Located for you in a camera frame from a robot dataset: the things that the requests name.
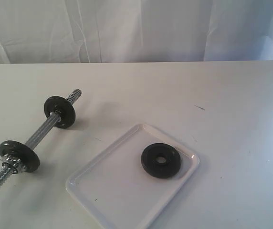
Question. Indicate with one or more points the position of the black weight plate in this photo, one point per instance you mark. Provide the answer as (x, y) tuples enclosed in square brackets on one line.
[(28, 157), (161, 160), (63, 107)]

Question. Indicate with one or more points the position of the chrome spinlock collar nut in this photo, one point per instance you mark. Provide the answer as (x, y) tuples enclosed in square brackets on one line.
[(14, 163)]

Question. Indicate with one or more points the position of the chrome threaded dumbbell bar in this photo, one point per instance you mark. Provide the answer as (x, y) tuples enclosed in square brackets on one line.
[(40, 134)]

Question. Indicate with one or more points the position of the white rectangular plastic tray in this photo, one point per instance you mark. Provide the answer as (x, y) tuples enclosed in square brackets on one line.
[(115, 189)]

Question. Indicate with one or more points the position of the white backdrop curtain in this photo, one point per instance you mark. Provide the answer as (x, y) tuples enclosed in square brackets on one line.
[(92, 31)]

